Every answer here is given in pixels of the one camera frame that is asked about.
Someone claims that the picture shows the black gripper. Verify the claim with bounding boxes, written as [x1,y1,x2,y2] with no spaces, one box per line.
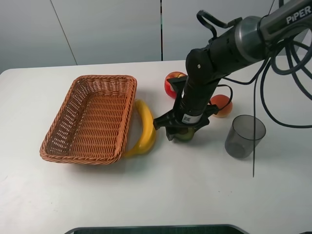
[153,77,220,141]

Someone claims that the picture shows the red apple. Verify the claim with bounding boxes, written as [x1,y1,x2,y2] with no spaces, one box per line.
[164,71,186,99]

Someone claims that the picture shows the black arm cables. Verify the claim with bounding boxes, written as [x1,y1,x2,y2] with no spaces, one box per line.
[196,0,312,178]

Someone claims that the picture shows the halved green avocado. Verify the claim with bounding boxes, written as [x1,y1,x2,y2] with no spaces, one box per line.
[176,128,188,142]

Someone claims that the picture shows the yellow banana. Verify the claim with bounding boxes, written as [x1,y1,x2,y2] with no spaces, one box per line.
[123,99,156,157]

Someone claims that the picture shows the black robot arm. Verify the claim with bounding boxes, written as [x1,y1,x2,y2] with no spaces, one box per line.
[153,0,312,140]

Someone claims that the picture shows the orange peach fruit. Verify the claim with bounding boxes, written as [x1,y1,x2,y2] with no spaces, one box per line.
[210,95,233,118]

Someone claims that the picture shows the grey translucent plastic cup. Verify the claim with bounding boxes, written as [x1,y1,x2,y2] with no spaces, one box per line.
[225,115,266,159]

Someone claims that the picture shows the brown wicker basket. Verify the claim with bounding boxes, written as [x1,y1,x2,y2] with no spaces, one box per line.
[39,75,137,165]

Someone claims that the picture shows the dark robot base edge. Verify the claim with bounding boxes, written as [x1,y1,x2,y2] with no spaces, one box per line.
[66,225,247,234]

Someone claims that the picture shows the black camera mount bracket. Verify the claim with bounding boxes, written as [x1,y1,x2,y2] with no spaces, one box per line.
[168,76,188,93]

